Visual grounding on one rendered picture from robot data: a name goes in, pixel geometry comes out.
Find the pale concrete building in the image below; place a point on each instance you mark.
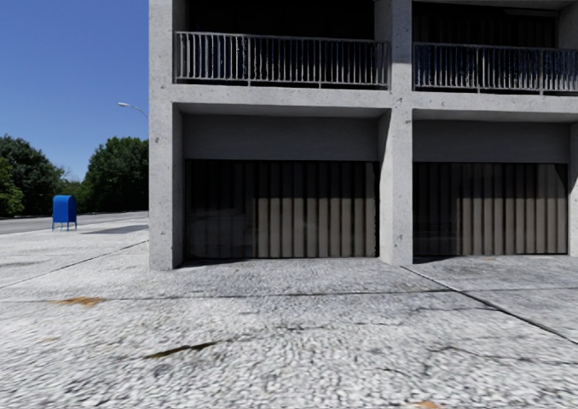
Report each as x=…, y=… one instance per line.
x=396, y=133

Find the grey street lamp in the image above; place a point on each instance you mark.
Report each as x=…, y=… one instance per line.
x=126, y=105

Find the blue letter box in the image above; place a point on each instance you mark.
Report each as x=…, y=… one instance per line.
x=64, y=208

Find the trees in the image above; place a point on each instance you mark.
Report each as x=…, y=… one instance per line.
x=7, y=179

